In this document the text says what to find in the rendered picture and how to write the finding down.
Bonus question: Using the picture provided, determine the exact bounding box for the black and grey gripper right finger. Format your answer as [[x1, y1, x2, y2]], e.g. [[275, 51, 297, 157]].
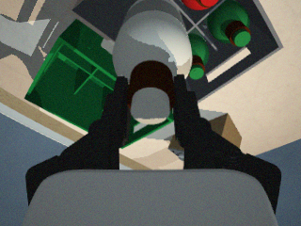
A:
[[173, 74, 281, 214]]

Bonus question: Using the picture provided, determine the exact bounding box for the green crate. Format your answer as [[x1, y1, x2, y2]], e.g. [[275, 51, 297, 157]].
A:
[[24, 19, 174, 149]]

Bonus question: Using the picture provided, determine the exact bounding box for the grey bottle crate with dividers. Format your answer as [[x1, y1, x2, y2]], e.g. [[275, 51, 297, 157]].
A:
[[66, 0, 283, 103]]

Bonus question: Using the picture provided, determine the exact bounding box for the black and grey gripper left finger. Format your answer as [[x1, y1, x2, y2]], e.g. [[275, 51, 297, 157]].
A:
[[25, 76, 132, 206]]

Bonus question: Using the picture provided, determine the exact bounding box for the red bottle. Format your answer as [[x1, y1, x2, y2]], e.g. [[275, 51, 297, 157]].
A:
[[181, 0, 218, 10]]

